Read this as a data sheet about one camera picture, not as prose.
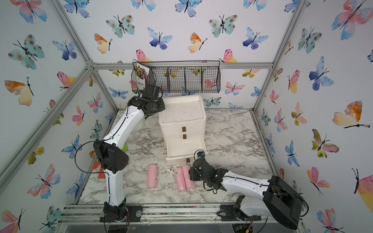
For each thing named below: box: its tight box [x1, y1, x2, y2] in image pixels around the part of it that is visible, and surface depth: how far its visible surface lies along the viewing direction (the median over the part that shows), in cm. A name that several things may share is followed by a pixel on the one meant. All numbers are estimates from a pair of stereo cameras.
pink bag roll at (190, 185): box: [181, 164, 196, 190], surface depth 83 cm
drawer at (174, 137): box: [162, 132, 206, 143], surface depth 92 cm
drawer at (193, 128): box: [159, 122, 206, 135], surface depth 86 cm
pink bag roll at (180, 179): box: [174, 166, 187, 193], surface depth 84 cm
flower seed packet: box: [134, 62, 150, 91], surface depth 91 cm
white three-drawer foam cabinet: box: [158, 94, 209, 164], surface depth 89 cm
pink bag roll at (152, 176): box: [147, 164, 158, 189], surface depth 86 cm
